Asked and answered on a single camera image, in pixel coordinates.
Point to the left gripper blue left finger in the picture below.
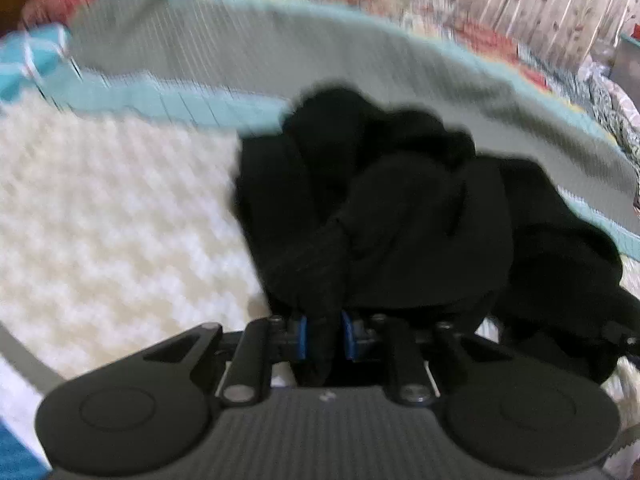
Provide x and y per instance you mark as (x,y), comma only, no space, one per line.
(298,335)

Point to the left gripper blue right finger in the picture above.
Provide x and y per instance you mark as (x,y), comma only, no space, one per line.
(351,337)

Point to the black pants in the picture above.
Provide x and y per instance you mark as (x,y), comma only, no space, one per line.
(352,211)

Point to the patterned striped bedsheet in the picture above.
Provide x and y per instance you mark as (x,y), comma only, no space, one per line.
(116,232)

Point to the dark floral blanket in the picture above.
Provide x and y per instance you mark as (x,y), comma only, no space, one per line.
(613,108)

